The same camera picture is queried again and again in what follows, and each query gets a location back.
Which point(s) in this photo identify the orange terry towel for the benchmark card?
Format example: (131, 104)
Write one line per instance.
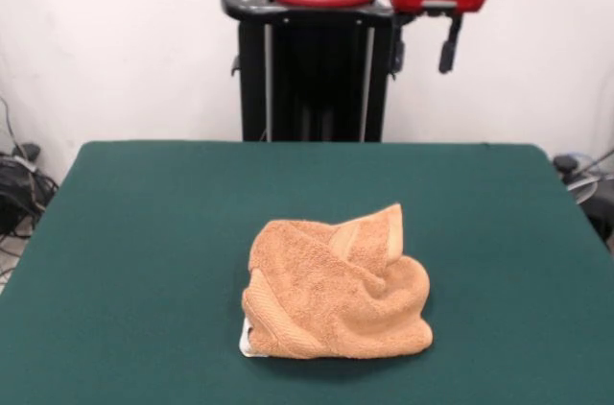
(326, 294)

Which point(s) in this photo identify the dark green table cloth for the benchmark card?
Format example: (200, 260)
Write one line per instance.
(144, 242)

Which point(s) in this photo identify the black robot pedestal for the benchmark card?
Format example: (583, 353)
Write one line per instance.
(316, 78)

